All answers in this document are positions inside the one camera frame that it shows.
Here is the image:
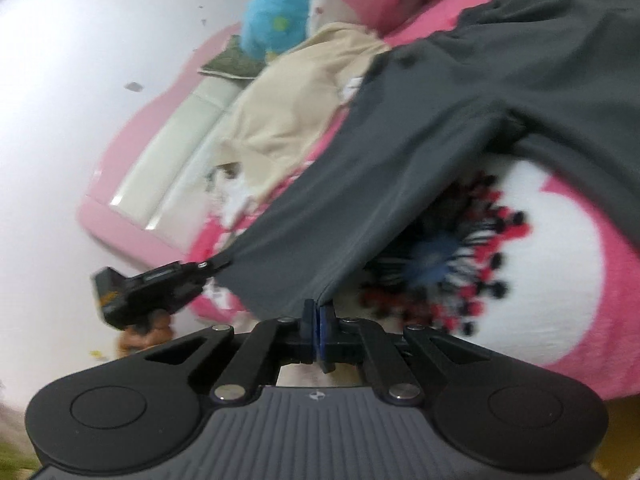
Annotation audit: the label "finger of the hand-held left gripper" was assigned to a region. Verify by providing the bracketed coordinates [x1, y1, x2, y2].
[199, 256, 234, 276]

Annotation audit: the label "white cloth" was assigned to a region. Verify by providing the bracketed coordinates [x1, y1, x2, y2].
[205, 160, 266, 226]

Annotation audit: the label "pink floral fleece blanket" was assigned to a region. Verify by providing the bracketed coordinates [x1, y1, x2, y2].
[190, 0, 640, 401]

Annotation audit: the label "blue dotted pillow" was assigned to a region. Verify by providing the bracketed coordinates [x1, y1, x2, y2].
[240, 0, 315, 62]

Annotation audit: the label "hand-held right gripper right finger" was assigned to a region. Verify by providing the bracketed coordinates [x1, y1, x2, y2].
[317, 301, 493, 407]

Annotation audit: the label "beige garment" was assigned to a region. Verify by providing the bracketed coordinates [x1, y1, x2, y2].
[217, 22, 392, 211]

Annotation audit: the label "person's left hand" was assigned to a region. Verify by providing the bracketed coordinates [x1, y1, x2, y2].
[117, 309, 174, 355]

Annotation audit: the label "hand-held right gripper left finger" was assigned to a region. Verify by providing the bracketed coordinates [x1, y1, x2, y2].
[144, 299, 319, 406]

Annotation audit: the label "pink and white headboard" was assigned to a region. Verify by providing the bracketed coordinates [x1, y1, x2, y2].
[76, 22, 253, 272]

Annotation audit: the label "green patterned cushion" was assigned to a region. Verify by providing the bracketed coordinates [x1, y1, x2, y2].
[199, 35, 267, 82]

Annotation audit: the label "dark grey pants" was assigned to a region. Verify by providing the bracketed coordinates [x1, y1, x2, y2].
[219, 0, 640, 320]

